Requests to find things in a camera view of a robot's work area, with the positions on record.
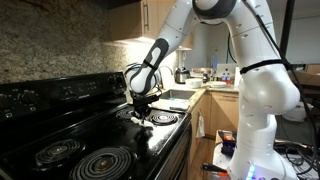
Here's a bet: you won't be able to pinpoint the white teal dish cloth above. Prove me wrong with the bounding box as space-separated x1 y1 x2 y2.
168 99 191 112

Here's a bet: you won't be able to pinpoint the small water bottles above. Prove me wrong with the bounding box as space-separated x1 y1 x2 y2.
221 72 232 83

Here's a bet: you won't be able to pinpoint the chrome kitchen faucet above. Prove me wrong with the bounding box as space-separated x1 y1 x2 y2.
158 65 174 89

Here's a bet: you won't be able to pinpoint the white plate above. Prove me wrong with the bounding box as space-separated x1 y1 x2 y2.
206 80 228 89

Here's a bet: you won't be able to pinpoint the small black coil burner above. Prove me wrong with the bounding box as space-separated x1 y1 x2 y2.
148 112 179 126
34 138 84 168

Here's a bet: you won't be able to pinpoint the light wooden cabinet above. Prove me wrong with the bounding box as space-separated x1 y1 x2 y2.
106 0 196 49
188 90 243 168

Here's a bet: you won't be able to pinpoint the large black coil burner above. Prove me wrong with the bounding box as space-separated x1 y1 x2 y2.
114 108 138 122
68 146 138 180

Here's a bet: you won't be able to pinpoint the white hanging towel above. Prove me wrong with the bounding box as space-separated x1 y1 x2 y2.
196 114 206 139

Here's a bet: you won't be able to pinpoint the black cable bundle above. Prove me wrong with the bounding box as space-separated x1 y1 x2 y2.
273 139 320 178

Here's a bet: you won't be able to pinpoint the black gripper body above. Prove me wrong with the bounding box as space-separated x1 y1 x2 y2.
133 94 153 114

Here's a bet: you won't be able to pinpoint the stainless steel sink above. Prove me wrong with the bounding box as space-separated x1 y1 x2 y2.
159 89 197 101

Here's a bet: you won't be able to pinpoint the steel kettle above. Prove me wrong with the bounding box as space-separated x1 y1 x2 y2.
174 67 191 84

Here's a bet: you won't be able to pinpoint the black electric stove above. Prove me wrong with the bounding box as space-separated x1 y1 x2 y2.
0 71 193 180

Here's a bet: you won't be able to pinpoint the white bowl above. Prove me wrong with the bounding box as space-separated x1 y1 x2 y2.
184 77 204 89

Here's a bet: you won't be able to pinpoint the brown cardboard box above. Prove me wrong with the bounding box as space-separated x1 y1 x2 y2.
294 63 320 88

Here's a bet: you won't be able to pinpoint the black stand pole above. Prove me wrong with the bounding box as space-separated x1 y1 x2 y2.
279 0 296 58

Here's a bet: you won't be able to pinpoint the white plastic bin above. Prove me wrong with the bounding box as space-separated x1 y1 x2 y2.
289 102 314 123

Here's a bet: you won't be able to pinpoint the white paper napkin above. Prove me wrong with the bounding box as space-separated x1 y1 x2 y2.
130 116 154 128

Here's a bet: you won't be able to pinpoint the white cutting board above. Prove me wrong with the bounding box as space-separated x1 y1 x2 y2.
160 68 176 89

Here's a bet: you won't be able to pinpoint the black range hood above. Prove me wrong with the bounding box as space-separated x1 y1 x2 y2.
88 0 143 10

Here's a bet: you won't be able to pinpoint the light wooden lower cabinet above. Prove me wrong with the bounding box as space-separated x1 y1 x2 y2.
188 90 243 168

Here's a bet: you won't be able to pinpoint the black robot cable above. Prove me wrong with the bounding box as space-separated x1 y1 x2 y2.
226 0 320 168

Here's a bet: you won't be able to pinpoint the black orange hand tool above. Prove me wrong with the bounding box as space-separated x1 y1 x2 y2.
201 162 231 178

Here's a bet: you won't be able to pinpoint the white paper towel roll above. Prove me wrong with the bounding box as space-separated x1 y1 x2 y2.
234 66 242 88

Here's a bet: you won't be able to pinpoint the tall blue bottle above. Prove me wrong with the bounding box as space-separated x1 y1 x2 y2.
210 54 218 79

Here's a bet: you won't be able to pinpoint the light wooden upper cabinet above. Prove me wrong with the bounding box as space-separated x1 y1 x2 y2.
106 0 196 49

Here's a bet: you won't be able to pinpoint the orange black device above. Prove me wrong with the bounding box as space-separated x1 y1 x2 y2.
218 130 238 156

